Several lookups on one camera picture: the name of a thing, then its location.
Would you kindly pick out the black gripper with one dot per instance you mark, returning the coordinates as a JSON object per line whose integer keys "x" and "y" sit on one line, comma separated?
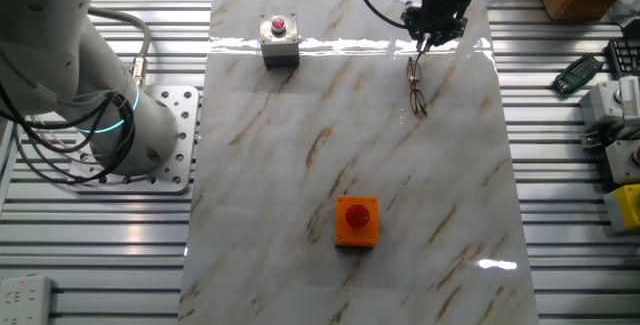
{"x": 444, "y": 0}

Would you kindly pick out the dark red thin-frame glasses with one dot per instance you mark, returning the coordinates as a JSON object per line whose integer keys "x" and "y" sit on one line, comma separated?
{"x": 419, "y": 104}

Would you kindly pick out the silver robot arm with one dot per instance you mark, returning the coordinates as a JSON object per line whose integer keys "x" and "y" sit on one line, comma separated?
{"x": 45, "y": 40}

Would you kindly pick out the grey red pushbutton box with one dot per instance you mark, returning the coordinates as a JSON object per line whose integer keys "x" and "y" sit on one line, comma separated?
{"x": 622, "y": 165}
{"x": 278, "y": 40}

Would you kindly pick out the marble pattern table mat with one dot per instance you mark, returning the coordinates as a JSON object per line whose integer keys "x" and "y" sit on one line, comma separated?
{"x": 325, "y": 140}

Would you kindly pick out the small silver metal device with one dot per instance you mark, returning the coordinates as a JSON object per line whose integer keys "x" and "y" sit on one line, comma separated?
{"x": 591, "y": 141}

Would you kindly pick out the black keyboard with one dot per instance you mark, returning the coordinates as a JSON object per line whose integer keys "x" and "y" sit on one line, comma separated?
{"x": 625, "y": 57}

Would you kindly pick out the orange red pushbutton box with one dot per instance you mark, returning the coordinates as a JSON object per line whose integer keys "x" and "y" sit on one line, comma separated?
{"x": 357, "y": 215}

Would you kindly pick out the yellow box with green button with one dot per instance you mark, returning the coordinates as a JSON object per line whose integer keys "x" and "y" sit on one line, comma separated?
{"x": 625, "y": 207}

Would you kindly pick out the white power strip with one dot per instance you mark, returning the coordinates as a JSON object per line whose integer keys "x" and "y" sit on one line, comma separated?
{"x": 25, "y": 300}

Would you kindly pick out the silver ribbed camera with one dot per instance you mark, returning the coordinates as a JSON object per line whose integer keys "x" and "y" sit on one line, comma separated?
{"x": 631, "y": 100}

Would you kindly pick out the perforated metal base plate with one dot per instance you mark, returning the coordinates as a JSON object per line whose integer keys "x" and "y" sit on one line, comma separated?
{"x": 185, "y": 130}

